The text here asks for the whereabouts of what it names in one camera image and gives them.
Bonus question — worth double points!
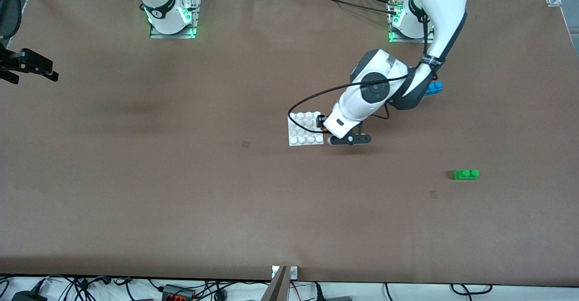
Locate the white studded base plate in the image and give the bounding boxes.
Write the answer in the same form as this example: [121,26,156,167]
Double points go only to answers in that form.
[288,111,325,147]

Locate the black box orange connectors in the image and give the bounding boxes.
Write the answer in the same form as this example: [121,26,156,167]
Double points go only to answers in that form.
[161,284,196,301]

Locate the black power adapter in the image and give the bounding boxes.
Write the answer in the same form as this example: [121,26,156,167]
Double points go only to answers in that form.
[11,291,48,301]

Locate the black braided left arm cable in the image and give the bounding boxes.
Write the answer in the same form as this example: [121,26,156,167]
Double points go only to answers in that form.
[288,76,408,120]

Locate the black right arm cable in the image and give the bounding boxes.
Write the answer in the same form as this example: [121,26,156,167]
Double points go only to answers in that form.
[0,0,23,40]

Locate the long black table cable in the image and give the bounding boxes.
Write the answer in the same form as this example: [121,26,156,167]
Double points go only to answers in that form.
[289,0,401,16]

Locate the white edge bracket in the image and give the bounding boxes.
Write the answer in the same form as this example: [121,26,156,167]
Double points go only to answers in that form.
[271,266,298,280]

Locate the grey angled post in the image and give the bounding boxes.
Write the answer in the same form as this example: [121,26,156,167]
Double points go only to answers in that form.
[260,266,290,301]

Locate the black looped cable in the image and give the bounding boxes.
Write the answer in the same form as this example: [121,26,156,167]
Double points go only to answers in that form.
[450,284,494,296]

